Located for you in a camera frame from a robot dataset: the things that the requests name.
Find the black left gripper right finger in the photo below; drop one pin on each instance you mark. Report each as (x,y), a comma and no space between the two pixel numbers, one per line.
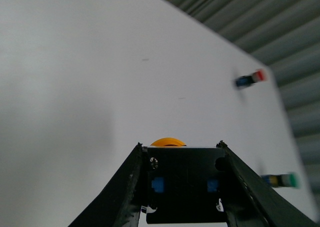
(248,201)

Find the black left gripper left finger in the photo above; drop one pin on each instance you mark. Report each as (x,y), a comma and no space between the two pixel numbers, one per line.
(119,203)

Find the yellow push button switch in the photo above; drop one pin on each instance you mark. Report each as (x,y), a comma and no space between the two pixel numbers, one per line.
(183,185)

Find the green push button switch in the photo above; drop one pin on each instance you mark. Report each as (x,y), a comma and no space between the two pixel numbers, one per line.
(286,180)

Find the red push button switch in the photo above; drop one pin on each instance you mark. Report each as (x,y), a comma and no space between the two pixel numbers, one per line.
(251,79)

